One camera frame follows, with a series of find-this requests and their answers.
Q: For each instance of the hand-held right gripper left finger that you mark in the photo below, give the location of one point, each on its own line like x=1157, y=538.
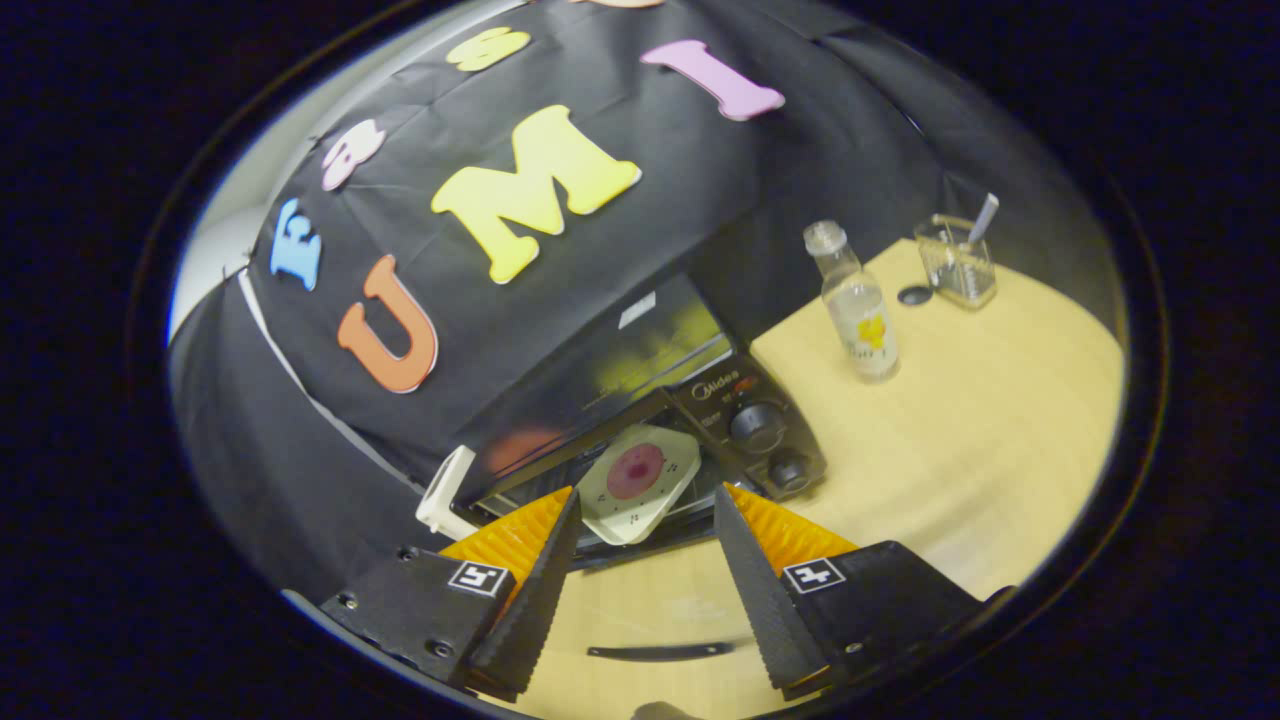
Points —
x=535, y=610

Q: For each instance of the black electric oven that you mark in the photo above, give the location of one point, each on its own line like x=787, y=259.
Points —
x=740, y=390

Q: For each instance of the black backdrop cloth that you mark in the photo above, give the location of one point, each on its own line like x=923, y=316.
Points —
x=850, y=130

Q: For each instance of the white square plate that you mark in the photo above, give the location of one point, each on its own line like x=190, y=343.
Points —
x=640, y=510

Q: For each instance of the metal spoon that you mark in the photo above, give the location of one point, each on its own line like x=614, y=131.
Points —
x=985, y=215

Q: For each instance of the clear plastic bottle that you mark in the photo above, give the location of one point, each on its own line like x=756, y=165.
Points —
x=865, y=320

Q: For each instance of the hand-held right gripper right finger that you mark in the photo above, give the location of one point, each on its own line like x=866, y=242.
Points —
x=765, y=610

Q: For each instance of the pink round food slice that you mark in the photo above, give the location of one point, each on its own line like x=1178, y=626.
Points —
x=635, y=470

